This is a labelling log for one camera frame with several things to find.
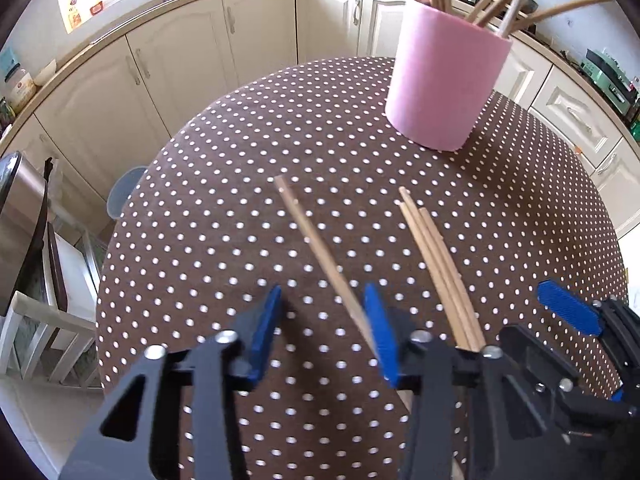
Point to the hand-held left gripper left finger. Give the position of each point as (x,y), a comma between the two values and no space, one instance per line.
(262,330)

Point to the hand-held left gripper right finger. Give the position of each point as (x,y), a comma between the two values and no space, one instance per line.
(382,330)

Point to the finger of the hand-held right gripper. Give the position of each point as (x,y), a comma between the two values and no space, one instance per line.
(530,355)
(570,307)

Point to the tapered wooden chopstick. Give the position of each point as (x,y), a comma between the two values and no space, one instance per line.
(320,255)
(449,266)
(435,265)
(426,266)

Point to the pink chopstick holder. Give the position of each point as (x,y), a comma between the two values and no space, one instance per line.
(440,85)

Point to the brown polka dot tablecloth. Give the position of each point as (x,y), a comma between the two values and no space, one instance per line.
(225,210)

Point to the green bottle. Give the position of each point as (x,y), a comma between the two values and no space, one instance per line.
(636,127)

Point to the grey plastic bin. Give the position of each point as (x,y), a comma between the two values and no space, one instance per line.
(122,192)

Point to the white storage rack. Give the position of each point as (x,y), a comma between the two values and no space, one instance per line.
(50,312)

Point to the green electric grill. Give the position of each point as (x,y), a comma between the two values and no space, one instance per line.
(607,77)

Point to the silver and black rice cooker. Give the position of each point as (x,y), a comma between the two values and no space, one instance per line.
(20,220)

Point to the beige kitchen countertop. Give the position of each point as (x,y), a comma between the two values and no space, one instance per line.
(75,51)

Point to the white bowl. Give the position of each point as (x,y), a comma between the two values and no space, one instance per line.
(45,72)

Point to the small dark jar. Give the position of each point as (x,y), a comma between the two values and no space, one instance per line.
(4,110)

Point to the jar with white label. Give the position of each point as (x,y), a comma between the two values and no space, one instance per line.
(20,90)

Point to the small orange jar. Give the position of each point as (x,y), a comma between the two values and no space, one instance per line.
(96,7)

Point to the orange bottle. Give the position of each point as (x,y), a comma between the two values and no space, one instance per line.
(74,12)

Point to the teal box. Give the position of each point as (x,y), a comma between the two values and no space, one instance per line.
(9,60)

